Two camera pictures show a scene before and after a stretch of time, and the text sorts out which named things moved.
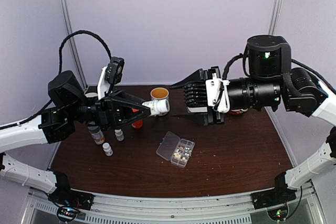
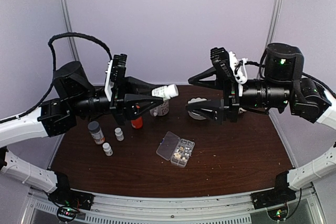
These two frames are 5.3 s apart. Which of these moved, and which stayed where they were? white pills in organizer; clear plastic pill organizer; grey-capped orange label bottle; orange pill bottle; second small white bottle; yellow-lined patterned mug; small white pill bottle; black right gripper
Moved: black right gripper; yellow-lined patterned mug
Stayed: small white pill bottle; grey-capped orange label bottle; second small white bottle; white pills in organizer; orange pill bottle; clear plastic pill organizer
